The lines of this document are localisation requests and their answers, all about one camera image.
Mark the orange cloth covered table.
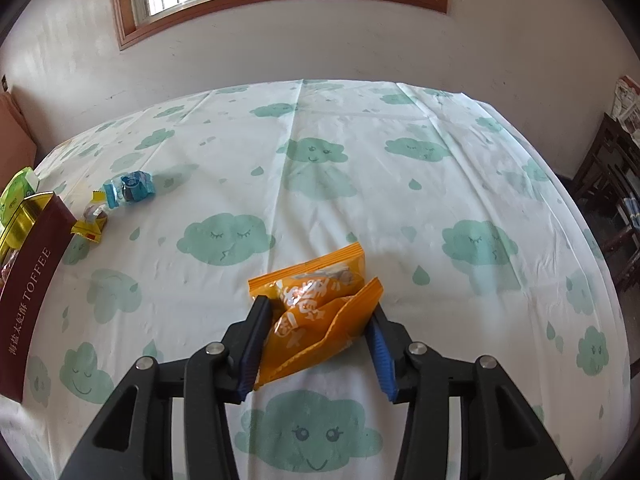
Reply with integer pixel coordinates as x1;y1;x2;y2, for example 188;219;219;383
0;91;37;188

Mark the yellow wrapped candy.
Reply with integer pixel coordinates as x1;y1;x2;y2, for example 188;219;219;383
72;191;108;244

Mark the white cloud pattern tablecloth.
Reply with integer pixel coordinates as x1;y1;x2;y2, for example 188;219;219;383
1;80;630;479

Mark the red toffee tin box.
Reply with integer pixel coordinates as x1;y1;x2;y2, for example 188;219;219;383
0;192;75;403

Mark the dark wooden chair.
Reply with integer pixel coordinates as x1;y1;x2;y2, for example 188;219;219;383
570;114;639;292

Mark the small blue wrapped candy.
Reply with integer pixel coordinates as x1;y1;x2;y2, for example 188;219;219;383
103;170;155;209

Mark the green tissue pack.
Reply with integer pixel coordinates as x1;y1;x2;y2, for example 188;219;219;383
0;167;39;228

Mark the orange snack packet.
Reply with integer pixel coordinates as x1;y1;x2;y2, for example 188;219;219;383
248;243;384;390

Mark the stack of newspapers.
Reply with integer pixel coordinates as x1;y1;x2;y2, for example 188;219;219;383
611;76;640;144

